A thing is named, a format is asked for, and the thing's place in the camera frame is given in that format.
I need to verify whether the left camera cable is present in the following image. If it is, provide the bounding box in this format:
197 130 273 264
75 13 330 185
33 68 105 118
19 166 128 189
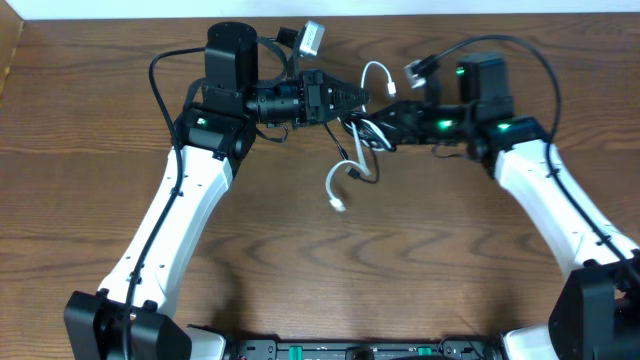
122 46 207 360

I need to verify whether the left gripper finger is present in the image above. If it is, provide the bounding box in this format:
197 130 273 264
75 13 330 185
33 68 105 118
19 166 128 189
327 75 370 100
327 100 368 121

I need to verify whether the white usb cable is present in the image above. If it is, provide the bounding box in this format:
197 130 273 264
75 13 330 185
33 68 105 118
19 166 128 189
324 60 398 213

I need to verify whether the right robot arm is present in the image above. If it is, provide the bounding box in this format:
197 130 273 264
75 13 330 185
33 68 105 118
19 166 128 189
371 52 639 359

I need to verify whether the right camera cable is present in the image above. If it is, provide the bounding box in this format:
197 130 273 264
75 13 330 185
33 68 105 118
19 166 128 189
424 33 640 281

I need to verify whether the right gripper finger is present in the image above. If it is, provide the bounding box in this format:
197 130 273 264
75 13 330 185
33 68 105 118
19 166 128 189
368 102 404 126
367 122 402 149

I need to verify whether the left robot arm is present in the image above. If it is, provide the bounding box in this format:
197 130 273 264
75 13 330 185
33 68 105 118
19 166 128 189
64 21 369 359

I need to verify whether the camera cable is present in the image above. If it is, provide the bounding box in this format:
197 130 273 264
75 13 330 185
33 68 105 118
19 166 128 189
122 46 207 360
424 33 640 281

